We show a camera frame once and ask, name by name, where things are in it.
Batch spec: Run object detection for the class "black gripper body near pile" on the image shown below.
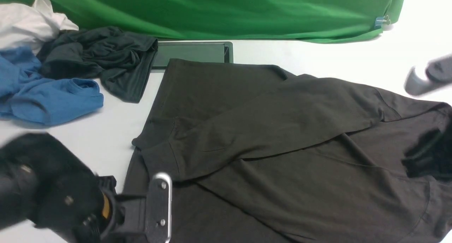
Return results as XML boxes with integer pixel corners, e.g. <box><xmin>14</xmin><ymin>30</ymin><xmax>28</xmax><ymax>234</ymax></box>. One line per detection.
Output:
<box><xmin>72</xmin><ymin>175</ymin><xmax>152</xmax><ymax>243</ymax></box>

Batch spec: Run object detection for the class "black gripper body at collar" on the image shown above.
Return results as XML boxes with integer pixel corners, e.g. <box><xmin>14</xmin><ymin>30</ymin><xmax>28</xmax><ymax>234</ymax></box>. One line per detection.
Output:
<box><xmin>402</xmin><ymin>123</ymin><xmax>452</xmax><ymax>182</ymax></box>

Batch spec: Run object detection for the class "dark gray long-sleeve shirt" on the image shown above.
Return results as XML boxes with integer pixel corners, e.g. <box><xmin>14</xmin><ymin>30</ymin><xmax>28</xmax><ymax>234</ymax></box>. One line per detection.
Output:
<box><xmin>123</xmin><ymin>59</ymin><xmax>451</xmax><ymax>243</ymax></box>

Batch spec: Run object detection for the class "black robot arm with PiPER label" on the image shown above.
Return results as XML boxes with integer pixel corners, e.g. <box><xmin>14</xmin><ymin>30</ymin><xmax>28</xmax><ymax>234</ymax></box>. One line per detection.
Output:
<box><xmin>1</xmin><ymin>132</ymin><xmax>451</xmax><ymax>243</ymax></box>

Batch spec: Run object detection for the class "blue binder clip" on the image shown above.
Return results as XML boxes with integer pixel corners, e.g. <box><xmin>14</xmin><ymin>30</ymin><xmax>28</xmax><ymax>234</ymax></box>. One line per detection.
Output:
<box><xmin>374</xmin><ymin>15</ymin><xmax>391</xmax><ymax>29</ymax></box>

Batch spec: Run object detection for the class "blue crumpled garment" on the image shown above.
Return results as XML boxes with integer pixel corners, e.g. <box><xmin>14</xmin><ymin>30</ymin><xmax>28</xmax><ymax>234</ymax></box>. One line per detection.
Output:
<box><xmin>0</xmin><ymin>47</ymin><xmax>104</xmax><ymax>126</ymax></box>

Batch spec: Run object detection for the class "dark teal crumpled garment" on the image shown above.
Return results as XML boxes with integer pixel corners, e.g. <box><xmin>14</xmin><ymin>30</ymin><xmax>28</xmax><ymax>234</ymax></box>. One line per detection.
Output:
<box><xmin>37</xmin><ymin>26</ymin><xmax>158</xmax><ymax>103</ymax></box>

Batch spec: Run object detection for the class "green backdrop cloth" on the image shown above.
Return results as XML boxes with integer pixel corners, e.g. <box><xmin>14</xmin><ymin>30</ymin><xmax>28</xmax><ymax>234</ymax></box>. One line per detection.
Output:
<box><xmin>1</xmin><ymin>0</ymin><xmax>404</xmax><ymax>44</ymax></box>

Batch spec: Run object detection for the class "recessed metal table hatch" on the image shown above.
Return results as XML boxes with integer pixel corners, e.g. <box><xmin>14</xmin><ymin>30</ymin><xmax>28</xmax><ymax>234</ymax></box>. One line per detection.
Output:
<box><xmin>151</xmin><ymin>41</ymin><xmax>233</xmax><ymax>70</ymax></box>

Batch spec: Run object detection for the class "white crumpled garment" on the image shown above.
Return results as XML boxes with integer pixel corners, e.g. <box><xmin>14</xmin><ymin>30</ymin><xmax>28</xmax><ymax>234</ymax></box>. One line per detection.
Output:
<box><xmin>0</xmin><ymin>0</ymin><xmax>79</xmax><ymax>55</ymax></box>

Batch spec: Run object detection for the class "silver-edged wrist camera near pile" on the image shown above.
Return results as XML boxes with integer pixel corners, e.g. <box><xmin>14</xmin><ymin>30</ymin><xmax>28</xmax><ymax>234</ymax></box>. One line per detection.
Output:
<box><xmin>145</xmin><ymin>172</ymin><xmax>173</xmax><ymax>243</ymax></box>

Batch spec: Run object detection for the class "silver-edged wrist camera at collar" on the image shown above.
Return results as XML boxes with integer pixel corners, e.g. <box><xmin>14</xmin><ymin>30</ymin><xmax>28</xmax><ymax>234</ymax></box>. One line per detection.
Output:
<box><xmin>404</xmin><ymin>54</ymin><xmax>452</xmax><ymax>96</ymax></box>

